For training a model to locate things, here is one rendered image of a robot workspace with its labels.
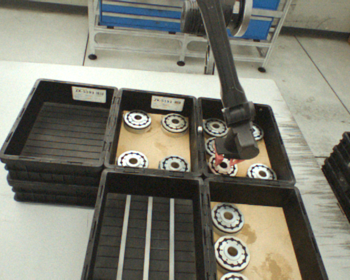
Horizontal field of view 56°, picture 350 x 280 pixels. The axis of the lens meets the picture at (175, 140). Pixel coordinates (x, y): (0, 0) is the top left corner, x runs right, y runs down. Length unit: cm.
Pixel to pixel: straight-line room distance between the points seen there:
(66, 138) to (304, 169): 98
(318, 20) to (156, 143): 356
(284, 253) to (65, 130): 83
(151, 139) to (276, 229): 53
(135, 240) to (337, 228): 77
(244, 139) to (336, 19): 379
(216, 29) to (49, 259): 80
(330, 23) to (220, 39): 383
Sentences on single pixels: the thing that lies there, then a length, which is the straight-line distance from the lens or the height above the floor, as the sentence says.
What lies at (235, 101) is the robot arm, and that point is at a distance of 89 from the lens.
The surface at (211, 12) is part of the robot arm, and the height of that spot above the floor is 139.
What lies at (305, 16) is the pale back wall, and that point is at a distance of 441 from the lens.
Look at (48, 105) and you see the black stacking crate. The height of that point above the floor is 83.
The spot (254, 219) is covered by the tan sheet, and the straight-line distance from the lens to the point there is 109.
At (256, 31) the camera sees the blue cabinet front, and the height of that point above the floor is 40.
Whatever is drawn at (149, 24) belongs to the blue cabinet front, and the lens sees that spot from 304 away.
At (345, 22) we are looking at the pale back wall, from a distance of 470.
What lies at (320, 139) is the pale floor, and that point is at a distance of 292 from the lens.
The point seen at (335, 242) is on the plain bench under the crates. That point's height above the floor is 70.
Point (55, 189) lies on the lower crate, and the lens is 111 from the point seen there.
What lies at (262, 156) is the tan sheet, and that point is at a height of 83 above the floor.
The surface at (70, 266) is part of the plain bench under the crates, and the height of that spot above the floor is 70.
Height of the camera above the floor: 169
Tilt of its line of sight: 44 degrees down
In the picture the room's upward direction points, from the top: 12 degrees clockwise
